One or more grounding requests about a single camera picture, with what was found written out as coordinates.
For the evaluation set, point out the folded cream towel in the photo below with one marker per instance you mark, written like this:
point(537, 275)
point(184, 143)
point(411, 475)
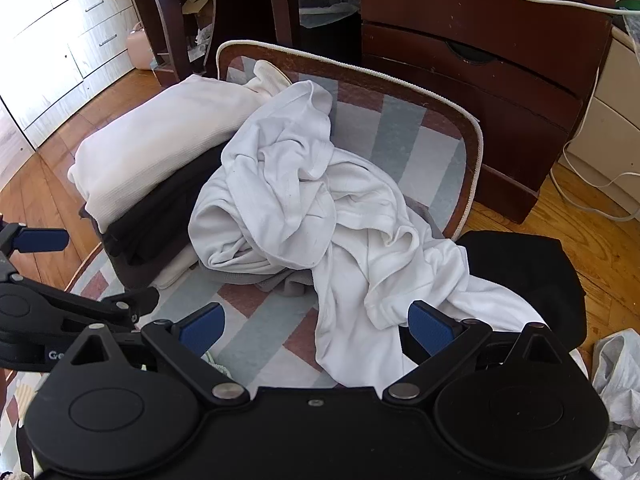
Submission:
point(160, 135)

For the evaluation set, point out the white cabinet with drawers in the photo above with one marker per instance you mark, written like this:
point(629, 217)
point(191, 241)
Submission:
point(50, 35)

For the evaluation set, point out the dark wooden drawer cabinet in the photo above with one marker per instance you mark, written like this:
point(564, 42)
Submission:
point(475, 100)

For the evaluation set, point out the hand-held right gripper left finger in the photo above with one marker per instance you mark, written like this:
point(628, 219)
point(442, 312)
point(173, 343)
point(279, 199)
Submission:
point(202, 330)

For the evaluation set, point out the white shirt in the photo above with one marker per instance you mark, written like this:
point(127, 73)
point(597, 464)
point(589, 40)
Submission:
point(280, 170)

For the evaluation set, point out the black trash bin with bag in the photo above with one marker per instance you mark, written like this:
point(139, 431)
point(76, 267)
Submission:
point(325, 15)

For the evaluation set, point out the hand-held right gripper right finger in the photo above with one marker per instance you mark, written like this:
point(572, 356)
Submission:
point(430, 327)

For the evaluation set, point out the grey-white crumpled cloth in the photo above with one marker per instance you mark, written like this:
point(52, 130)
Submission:
point(617, 375)

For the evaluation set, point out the pink bin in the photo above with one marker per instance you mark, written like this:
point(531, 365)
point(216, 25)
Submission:
point(140, 47)

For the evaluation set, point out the cream cabinet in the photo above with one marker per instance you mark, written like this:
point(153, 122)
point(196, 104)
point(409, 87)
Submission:
point(615, 130)

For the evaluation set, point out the dark wooden shelf unit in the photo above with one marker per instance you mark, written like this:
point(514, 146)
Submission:
point(170, 20)

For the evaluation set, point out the dark folded clothes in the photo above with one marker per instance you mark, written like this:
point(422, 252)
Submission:
point(160, 215)

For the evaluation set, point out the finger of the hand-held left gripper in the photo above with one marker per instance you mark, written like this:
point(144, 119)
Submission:
point(135, 302)
point(42, 240)

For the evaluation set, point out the plaid mat with brown border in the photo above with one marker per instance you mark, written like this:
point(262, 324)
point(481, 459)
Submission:
point(400, 135)

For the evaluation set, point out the black cloth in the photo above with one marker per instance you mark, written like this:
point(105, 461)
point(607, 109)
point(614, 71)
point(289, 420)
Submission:
point(525, 270)

